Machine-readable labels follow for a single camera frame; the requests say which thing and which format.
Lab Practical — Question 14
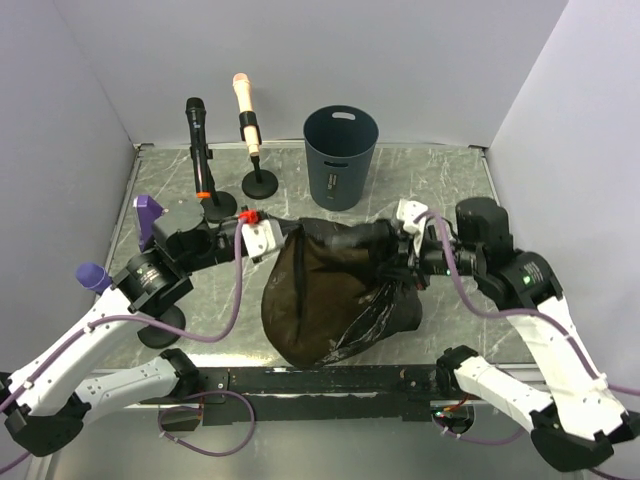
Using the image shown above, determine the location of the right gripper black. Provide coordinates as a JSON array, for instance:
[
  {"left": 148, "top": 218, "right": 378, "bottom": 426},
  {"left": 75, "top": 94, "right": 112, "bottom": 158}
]
[{"left": 376, "top": 227, "right": 483, "bottom": 290}]

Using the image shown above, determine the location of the black plastic trash bag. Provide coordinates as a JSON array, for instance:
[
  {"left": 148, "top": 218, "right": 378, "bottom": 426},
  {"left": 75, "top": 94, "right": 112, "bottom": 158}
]
[{"left": 261, "top": 218, "right": 422, "bottom": 369}]

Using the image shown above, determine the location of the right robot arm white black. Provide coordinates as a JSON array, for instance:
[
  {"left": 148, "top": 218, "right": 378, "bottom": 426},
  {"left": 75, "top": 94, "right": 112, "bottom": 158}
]
[{"left": 395, "top": 197, "right": 639, "bottom": 472}]

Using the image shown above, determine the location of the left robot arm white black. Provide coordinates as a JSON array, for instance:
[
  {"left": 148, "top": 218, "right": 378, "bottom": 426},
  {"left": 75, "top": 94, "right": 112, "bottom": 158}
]
[{"left": 1, "top": 201, "right": 263, "bottom": 457}]

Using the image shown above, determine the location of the dark blue trash bin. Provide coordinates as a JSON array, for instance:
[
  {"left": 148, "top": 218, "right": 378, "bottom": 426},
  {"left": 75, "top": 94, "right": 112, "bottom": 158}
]
[{"left": 303, "top": 105, "right": 379, "bottom": 212}]

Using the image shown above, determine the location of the purple wedge shaped box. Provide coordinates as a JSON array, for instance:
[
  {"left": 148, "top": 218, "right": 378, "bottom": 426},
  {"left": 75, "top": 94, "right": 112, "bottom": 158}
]
[{"left": 133, "top": 194, "right": 165, "bottom": 252}]

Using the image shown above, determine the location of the black stand of pink microphone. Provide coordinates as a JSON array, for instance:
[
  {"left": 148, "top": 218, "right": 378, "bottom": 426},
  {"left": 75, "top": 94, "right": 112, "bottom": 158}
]
[{"left": 237, "top": 112, "right": 280, "bottom": 200}]

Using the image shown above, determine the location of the purple microphone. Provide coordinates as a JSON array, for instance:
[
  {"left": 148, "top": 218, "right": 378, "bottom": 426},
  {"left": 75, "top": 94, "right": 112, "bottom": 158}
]
[{"left": 75, "top": 262, "right": 112, "bottom": 295}]

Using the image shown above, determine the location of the pink beige microphone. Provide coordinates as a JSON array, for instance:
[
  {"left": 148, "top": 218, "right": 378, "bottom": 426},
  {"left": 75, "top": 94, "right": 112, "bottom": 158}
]
[{"left": 232, "top": 73, "right": 262, "bottom": 157}]

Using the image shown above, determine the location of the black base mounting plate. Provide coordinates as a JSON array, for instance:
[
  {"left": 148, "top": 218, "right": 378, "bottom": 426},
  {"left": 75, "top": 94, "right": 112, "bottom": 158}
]
[{"left": 137, "top": 364, "right": 496, "bottom": 426}]

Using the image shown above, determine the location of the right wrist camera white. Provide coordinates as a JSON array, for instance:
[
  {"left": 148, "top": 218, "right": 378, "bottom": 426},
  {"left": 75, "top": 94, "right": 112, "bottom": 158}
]
[{"left": 392, "top": 199, "right": 429, "bottom": 254}]

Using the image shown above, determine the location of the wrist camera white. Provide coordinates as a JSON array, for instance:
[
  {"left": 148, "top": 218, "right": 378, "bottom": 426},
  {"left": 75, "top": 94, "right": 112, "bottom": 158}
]
[
  {"left": 238, "top": 210, "right": 285, "bottom": 263},
  {"left": 392, "top": 199, "right": 429, "bottom": 254}
]

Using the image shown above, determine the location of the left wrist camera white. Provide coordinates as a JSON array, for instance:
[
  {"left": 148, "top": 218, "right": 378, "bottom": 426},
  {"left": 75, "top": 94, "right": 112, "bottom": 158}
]
[{"left": 238, "top": 210, "right": 285, "bottom": 263}]

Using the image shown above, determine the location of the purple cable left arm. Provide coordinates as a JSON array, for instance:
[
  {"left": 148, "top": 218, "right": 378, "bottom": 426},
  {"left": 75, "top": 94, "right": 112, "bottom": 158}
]
[{"left": 0, "top": 219, "right": 249, "bottom": 471}]

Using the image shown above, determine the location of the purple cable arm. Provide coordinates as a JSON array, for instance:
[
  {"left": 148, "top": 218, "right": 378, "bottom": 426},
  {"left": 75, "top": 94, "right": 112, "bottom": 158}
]
[
  {"left": 414, "top": 209, "right": 640, "bottom": 480},
  {"left": 0, "top": 219, "right": 249, "bottom": 471}
]

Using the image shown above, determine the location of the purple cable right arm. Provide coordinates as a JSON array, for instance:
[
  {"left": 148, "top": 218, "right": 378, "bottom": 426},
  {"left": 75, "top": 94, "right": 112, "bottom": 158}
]
[{"left": 414, "top": 209, "right": 640, "bottom": 480}]

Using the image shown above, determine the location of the black microphone orange ring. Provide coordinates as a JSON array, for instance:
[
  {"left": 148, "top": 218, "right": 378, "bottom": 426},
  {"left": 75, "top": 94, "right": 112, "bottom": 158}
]
[{"left": 185, "top": 97, "right": 210, "bottom": 200}]

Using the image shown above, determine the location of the aluminium front rail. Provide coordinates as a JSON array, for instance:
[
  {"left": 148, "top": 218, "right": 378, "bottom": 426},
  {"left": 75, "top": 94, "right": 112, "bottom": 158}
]
[{"left": 89, "top": 362, "right": 546, "bottom": 411}]

